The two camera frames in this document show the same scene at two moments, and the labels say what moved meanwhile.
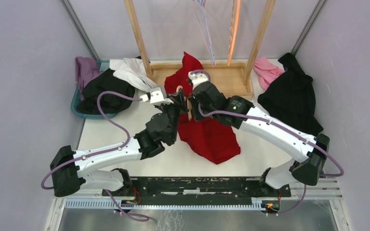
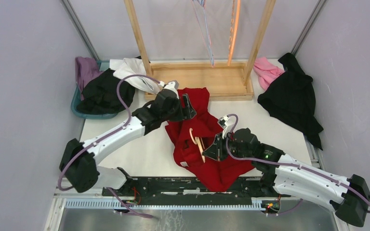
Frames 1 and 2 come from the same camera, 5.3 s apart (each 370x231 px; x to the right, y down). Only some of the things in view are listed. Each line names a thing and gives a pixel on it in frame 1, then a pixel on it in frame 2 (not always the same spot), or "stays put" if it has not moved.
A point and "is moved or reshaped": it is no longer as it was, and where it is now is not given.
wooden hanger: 187,103 is moved or reshaped
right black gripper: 197,116 to 215,151
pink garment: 266,71 stays put
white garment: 134,71 stays put
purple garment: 86,68 stays put
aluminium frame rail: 329,185 stays put
